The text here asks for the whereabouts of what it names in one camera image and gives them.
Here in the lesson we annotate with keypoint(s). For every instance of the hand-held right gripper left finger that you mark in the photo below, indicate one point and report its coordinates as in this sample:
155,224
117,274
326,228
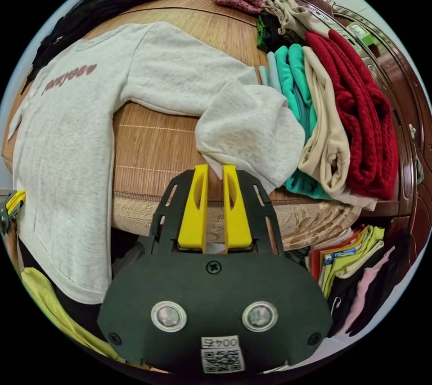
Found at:
195,212

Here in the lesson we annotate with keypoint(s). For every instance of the pile of black clothes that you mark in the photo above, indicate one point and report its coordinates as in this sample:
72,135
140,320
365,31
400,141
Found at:
98,3

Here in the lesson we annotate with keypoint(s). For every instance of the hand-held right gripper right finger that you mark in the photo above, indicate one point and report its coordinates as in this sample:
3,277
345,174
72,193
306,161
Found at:
238,216

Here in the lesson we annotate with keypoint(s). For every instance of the person's body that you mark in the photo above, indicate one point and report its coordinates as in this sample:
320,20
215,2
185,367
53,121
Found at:
50,307

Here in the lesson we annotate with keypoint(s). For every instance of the light gray long sleeve shirt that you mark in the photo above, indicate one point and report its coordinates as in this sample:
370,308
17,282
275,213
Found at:
67,155

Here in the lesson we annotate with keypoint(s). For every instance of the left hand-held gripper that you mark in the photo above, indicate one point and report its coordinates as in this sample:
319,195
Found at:
4,219

